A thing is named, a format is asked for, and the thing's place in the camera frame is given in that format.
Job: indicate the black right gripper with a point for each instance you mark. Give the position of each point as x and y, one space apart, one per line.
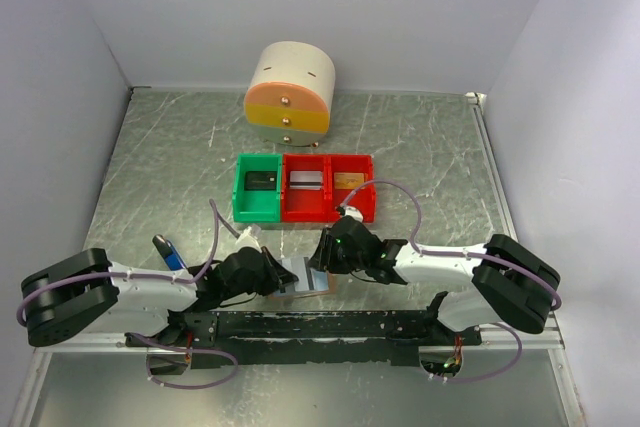
320 258

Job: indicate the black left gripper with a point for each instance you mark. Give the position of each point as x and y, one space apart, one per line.
277 274

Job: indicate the silver crest card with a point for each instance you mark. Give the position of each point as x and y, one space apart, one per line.
310 281

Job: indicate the silver VIP card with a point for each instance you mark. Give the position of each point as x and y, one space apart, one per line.
305 180

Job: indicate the tan leather card holder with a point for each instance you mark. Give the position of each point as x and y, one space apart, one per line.
329 289

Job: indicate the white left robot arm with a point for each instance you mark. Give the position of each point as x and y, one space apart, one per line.
88 293

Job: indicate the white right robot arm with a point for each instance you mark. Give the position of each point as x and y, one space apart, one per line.
503 280

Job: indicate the gold credit card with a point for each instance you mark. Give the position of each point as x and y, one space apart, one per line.
349 180

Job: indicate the black credit card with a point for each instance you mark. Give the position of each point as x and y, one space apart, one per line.
261 181

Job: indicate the middle red plastic bin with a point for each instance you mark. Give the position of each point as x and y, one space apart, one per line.
303 205

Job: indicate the red plastic bin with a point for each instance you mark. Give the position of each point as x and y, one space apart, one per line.
365 199
303 205

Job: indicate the green plastic bin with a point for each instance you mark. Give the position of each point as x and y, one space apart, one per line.
256 206

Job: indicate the right red plastic bin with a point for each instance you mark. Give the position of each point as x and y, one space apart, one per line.
365 199

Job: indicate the blue black lighter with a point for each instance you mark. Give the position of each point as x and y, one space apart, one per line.
168 253

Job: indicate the round cream drawer cabinet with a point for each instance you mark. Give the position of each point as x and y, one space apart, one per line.
290 96

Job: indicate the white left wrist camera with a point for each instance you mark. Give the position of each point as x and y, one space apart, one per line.
249 237

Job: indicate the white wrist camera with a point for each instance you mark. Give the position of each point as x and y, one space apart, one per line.
249 237
350 211

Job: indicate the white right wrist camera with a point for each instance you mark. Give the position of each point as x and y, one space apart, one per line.
350 211

